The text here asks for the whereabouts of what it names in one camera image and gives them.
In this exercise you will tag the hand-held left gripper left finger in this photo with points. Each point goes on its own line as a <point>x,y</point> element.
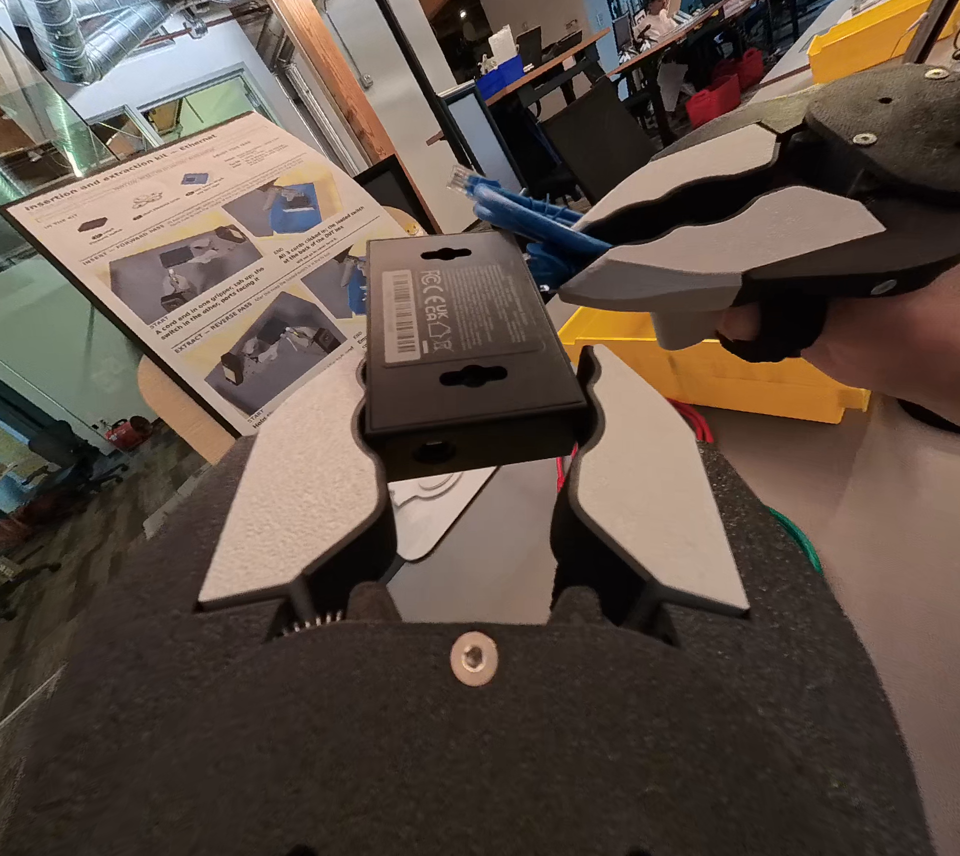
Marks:
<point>293,496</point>

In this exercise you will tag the person's right hand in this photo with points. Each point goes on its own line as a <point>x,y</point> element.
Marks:
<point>900,339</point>

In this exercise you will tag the printed instruction sheet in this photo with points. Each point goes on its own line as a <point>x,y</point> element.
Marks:
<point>165,257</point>

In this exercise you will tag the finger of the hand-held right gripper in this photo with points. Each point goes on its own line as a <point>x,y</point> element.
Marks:
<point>690,174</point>
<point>720,257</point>

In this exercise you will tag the black ethernet port box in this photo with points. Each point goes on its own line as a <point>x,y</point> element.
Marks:
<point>465,377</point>

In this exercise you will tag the computer monitor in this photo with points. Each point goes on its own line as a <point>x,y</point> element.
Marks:
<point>393,194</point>

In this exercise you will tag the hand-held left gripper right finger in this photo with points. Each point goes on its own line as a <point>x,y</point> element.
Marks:
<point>653,511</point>

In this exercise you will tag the yellow plastic bin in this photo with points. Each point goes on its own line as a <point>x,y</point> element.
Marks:
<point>885,32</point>
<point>705,377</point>

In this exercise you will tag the white sign base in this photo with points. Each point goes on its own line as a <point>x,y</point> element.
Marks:
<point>435,511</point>

